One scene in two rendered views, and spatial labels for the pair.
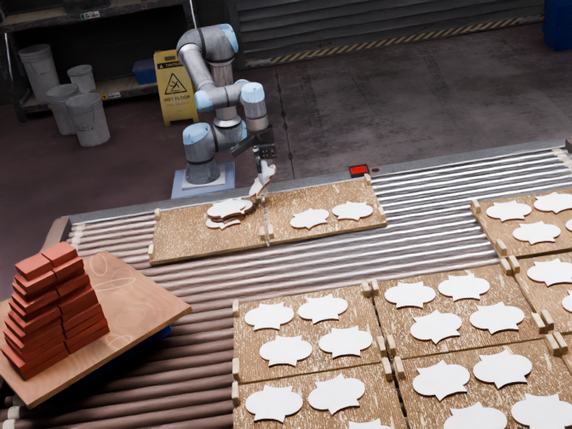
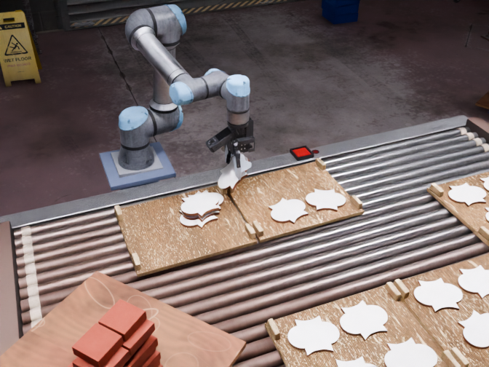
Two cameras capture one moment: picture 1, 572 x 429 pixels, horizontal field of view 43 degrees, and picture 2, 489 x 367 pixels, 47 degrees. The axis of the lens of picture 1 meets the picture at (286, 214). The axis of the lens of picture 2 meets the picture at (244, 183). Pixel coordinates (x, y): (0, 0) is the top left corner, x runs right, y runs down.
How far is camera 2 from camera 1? 1.08 m
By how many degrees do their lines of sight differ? 20
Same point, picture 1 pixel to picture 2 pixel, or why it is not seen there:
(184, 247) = (169, 252)
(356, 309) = (395, 316)
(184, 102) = (25, 63)
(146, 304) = (191, 344)
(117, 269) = (126, 297)
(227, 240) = (213, 240)
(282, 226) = (263, 221)
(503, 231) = (474, 216)
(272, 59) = (95, 21)
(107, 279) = not seen: hidden behind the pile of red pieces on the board
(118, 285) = not seen: hidden behind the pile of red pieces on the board
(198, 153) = (137, 139)
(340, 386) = not seen: outside the picture
